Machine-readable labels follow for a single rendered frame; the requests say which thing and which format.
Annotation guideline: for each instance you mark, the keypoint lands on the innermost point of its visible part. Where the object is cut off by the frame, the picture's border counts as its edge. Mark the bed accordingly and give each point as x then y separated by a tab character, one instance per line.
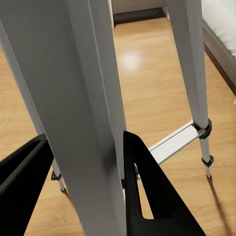
219	32

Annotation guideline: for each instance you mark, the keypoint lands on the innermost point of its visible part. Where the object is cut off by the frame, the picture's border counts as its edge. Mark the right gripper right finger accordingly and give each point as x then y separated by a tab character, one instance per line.
171	215

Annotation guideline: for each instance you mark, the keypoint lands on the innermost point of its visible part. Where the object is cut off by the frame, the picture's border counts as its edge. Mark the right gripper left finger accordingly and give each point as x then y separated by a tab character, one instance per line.
22	176

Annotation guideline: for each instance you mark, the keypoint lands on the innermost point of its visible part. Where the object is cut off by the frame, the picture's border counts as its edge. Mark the nightstand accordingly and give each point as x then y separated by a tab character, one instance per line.
121	6

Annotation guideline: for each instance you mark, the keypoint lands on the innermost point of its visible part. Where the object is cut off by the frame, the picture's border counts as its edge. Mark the camera tripod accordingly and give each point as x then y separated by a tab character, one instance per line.
62	56

